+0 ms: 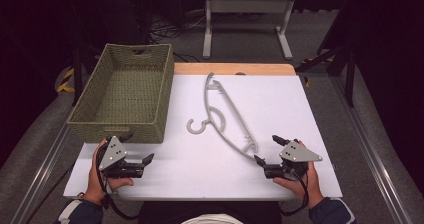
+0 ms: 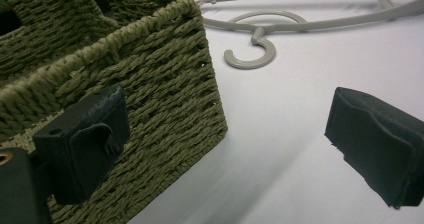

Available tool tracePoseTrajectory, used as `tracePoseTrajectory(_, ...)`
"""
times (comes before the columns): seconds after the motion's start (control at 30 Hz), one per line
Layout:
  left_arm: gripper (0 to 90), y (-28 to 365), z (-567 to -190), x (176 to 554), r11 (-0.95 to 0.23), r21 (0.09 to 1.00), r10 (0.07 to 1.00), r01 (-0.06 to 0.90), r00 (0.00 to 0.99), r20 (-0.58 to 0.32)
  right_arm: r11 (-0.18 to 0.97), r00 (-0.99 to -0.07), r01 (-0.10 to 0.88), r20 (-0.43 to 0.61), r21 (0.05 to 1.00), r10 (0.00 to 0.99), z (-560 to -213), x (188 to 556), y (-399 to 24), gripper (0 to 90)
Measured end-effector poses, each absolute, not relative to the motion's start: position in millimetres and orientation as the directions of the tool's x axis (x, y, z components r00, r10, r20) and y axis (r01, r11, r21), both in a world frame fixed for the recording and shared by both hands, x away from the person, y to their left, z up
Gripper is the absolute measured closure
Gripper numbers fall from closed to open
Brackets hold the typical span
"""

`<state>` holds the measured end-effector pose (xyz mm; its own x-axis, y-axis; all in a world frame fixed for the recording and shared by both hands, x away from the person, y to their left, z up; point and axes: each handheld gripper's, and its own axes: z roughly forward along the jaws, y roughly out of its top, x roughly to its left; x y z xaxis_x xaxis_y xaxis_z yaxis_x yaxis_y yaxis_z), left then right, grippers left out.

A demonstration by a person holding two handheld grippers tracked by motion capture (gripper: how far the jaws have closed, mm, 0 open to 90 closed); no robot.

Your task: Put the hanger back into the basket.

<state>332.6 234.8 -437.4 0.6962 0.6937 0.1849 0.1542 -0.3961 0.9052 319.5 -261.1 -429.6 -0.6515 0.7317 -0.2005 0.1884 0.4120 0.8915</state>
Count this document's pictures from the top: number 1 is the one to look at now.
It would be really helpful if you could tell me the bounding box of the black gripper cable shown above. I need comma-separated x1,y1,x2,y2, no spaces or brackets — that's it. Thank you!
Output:
95,146,141,222
279,172,310,217

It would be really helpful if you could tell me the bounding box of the person's left hand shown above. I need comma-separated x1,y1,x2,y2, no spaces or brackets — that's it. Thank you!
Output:
83,138,135,205

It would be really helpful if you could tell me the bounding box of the black metal stand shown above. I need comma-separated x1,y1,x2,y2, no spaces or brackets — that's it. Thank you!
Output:
71,46,88,107
295,43,356,109

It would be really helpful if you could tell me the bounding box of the green woven basket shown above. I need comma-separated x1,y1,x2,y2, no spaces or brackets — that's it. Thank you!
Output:
66,43,175,144

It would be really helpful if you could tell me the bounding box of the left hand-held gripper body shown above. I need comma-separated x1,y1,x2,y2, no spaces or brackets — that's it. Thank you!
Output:
98,135,145,180

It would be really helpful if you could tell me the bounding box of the grey plastic clothes hanger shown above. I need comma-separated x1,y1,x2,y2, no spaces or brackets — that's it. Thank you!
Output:
186,72,260,162

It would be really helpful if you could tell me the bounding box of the person's right hand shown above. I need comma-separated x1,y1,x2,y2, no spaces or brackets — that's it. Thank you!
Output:
272,161,325,210

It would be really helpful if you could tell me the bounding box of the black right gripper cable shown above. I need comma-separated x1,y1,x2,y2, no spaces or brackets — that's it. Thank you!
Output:
279,172,310,217

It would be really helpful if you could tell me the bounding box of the yellow strap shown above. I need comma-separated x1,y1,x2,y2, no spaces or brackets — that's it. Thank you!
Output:
56,67,76,94

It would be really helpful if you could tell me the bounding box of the white board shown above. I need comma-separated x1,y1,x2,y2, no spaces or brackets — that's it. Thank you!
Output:
62,74,344,202

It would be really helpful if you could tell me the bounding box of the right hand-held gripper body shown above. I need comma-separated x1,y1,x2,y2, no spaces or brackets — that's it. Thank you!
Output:
263,139,324,181

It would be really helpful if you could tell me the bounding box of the white metal desk frame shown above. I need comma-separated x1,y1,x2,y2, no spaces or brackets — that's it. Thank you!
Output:
202,0,298,61

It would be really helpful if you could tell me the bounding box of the bundle of floor cables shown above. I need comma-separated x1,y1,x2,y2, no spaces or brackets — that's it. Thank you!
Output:
149,12,208,44

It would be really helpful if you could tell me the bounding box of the person's torso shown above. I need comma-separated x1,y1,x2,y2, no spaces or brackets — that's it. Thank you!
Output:
137,200,283,224

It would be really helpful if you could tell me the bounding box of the metal floor rail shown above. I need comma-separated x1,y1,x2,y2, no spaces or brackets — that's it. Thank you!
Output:
329,76,415,224
9,123,72,224

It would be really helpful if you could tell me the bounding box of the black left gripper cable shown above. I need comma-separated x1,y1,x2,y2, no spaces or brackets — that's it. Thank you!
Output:
95,146,141,222

